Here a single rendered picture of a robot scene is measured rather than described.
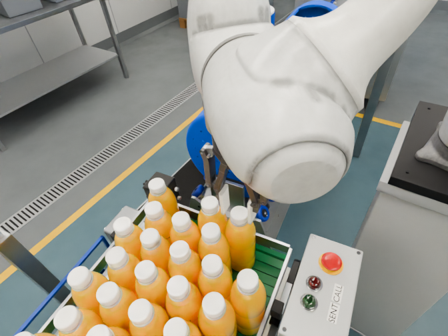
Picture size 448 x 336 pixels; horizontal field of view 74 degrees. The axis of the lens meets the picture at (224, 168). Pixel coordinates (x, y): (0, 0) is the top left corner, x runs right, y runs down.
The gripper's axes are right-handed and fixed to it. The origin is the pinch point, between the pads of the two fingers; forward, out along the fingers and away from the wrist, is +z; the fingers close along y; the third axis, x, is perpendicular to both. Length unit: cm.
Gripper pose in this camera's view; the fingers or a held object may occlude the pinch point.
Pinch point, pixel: (238, 205)
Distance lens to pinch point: 61.8
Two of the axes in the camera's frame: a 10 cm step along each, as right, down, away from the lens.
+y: -8.9, -2.7, 3.6
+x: -4.4, 6.5, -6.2
